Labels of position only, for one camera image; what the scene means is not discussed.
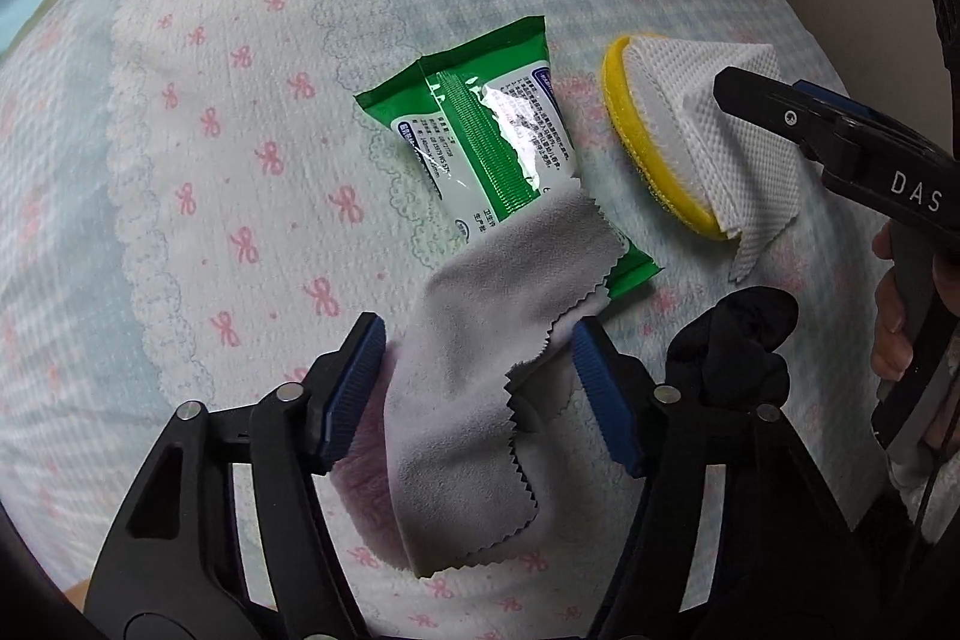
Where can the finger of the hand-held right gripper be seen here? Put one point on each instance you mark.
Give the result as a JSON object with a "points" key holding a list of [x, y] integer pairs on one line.
{"points": [[844, 104], [772, 111]]}

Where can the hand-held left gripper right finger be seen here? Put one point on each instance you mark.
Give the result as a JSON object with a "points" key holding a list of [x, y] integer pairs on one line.
{"points": [[606, 401]]}

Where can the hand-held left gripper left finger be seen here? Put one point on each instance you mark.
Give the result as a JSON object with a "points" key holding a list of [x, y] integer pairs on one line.
{"points": [[351, 389]]}

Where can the white paper towel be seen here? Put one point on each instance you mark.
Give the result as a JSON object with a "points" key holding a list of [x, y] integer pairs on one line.
{"points": [[739, 115]]}

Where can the grey microfibre cloth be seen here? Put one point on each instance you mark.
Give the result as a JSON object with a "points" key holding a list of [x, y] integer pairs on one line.
{"points": [[480, 340]]}

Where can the person's right hand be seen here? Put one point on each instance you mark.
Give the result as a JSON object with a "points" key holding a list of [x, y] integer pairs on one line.
{"points": [[894, 329]]}

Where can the pink fluffy cloth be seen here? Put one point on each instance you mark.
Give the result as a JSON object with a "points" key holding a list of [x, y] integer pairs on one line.
{"points": [[367, 497]]}

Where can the yellow sponge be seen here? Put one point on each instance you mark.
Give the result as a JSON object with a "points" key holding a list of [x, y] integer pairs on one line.
{"points": [[637, 145]]}

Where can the black sock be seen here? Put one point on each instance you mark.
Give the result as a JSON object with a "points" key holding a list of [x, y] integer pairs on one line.
{"points": [[739, 340]]}

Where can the bow print bed sheet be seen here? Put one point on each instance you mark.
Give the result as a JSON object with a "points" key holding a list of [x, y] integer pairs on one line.
{"points": [[225, 197]]}

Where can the green wet wipes packet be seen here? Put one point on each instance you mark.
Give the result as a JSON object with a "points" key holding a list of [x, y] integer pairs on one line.
{"points": [[487, 138]]}

